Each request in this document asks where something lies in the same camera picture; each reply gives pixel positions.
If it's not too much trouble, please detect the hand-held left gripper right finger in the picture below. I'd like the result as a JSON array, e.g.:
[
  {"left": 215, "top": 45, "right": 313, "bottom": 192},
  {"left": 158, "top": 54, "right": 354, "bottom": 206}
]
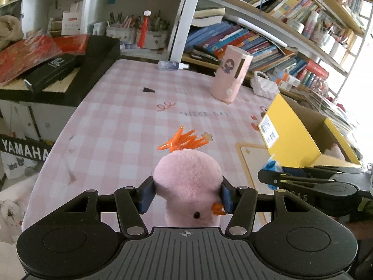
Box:
[{"left": 221, "top": 176, "right": 309, "bottom": 238}]

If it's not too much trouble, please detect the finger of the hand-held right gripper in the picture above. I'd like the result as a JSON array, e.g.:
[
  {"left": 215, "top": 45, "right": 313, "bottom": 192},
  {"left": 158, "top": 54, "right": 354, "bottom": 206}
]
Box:
[
  {"left": 258, "top": 169, "right": 330, "bottom": 195},
  {"left": 280, "top": 166, "right": 363, "bottom": 176}
]

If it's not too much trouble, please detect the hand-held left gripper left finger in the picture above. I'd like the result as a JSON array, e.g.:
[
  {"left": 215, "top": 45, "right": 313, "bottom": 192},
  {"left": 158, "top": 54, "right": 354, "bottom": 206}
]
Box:
[{"left": 62, "top": 176, "right": 156, "bottom": 238}]

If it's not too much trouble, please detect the pink paw plush toy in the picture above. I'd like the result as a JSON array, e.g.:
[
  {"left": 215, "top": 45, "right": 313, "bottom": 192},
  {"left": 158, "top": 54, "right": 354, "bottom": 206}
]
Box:
[{"left": 323, "top": 143, "right": 347, "bottom": 161}]

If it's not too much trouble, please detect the small blue white toy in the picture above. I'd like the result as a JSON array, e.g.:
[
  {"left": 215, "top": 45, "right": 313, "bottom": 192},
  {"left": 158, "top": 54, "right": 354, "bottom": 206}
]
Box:
[{"left": 261, "top": 156, "right": 283, "bottom": 191}]

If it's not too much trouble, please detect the yellow cardboard box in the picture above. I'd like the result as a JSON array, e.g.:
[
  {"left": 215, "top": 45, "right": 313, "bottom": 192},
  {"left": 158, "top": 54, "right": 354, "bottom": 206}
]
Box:
[{"left": 258, "top": 93, "right": 362, "bottom": 170}]

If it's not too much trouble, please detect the pink chick plush toy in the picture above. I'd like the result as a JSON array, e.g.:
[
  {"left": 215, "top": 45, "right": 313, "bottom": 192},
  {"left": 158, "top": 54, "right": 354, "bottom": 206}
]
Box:
[{"left": 153, "top": 126, "right": 226, "bottom": 228}]

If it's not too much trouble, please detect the person's right forearm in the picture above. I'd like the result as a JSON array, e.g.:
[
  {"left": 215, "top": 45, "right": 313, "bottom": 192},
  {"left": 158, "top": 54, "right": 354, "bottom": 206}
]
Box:
[{"left": 345, "top": 219, "right": 373, "bottom": 240}]

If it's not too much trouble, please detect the stack of papers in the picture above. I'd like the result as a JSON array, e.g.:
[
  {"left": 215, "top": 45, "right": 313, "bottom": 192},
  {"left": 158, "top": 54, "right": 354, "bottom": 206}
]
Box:
[{"left": 309, "top": 89, "right": 359, "bottom": 135}]

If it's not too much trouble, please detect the orange blue carton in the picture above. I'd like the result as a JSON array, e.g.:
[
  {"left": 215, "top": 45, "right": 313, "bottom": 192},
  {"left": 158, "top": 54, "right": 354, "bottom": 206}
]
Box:
[{"left": 274, "top": 68, "right": 300, "bottom": 85}]

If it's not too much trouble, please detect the red boxed book set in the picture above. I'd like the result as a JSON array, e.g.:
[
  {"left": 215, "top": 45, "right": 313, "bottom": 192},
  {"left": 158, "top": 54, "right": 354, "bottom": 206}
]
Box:
[{"left": 297, "top": 60, "right": 330, "bottom": 94}]

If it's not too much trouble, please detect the white quilted mini purse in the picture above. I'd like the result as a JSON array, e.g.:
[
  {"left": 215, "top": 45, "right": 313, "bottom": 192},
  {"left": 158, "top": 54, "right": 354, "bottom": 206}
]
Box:
[{"left": 251, "top": 70, "right": 280, "bottom": 97}]

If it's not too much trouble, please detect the white cabinet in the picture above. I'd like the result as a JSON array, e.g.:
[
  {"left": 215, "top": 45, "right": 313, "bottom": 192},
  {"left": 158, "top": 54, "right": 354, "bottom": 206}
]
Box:
[{"left": 0, "top": 99, "right": 82, "bottom": 152}]

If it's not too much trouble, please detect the pink cylindrical humidifier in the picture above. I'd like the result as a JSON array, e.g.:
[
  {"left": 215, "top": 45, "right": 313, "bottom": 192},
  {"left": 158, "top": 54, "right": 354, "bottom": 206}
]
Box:
[{"left": 210, "top": 45, "right": 253, "bottom": 103}]

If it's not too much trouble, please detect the black keyboard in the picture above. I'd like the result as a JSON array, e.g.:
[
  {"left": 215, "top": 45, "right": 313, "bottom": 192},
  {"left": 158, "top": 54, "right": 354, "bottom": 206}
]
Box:
[{"left": 0, "top": 133, "right": 54, "bottom": 162}]

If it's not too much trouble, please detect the small spray bottle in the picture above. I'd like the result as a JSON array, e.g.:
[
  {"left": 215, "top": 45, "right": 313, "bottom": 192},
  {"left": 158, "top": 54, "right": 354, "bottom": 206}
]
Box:
[{"left": 157, "top": 60, "right": 189, "bottom": 71}]

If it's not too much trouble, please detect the black textured case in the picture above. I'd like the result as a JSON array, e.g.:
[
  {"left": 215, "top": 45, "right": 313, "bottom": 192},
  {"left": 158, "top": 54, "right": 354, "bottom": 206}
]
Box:
[{"left": 0, "top": 35, "right": 121, "bottom": 107}]

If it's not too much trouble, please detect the long row of leaning books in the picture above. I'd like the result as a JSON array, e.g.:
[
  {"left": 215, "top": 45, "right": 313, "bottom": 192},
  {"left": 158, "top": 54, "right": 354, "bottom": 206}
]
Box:
[{"left": 185, "top": 20, "right": 306, "bottom": 73}]

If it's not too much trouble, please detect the grey pen holder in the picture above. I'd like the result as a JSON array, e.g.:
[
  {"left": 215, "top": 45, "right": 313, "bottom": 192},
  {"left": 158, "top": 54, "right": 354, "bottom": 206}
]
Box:
[
  {"left": 106, "top": 12, "right": 136, "bottom": 44},
  {"left": 144, "top": 12, "right": 169, "bottom": 49}
]

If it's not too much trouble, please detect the black rectangular box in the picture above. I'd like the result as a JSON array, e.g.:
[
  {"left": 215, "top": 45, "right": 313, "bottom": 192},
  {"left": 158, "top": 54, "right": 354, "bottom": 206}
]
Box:
[{"left": 24, "top": 53, "right": 78, "bottom": 93}]

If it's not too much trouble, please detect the red tassel ornament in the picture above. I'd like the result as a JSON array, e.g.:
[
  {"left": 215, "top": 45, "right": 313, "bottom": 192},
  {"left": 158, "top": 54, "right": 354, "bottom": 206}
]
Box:
[{"left": 138, "top": 10, "right": 153, "bottom": 48}]

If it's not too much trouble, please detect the white wooden bookshelf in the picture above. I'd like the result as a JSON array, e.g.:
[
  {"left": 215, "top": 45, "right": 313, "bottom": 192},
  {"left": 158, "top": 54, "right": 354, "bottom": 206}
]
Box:
[{"left": 169, "top": 0, "right": 368, "bottom": 117}]

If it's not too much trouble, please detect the white red label card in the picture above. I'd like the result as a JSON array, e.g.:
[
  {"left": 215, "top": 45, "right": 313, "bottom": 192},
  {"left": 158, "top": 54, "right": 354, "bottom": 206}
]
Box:
[{"left": 61, "top": 9, "right": 82, "bottom": 35}]

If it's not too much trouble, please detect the white shelf unit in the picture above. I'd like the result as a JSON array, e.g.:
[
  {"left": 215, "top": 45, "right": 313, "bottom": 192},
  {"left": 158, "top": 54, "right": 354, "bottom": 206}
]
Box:
[{"left": 0, "top": 0, "right": 187, "bottom": 62}]

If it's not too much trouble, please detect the beige fluffy towel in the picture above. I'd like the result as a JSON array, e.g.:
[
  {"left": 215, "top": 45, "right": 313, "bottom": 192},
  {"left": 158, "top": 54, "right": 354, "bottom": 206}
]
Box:
[{"left": 0, "top": 15, "right": 24, "bottom": 51}]

